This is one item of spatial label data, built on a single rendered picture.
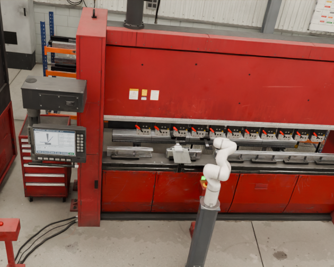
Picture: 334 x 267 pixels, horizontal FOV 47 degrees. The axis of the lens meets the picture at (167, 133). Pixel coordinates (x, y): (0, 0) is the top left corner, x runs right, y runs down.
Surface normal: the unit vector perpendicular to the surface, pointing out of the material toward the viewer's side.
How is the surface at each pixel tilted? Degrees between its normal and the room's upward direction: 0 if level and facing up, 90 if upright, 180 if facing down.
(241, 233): 0
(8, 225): 0
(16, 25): 90
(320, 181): 90
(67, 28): 90
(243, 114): 90
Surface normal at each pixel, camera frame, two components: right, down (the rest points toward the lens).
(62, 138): 0.05, 0.55
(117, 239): 0.11, -0.84
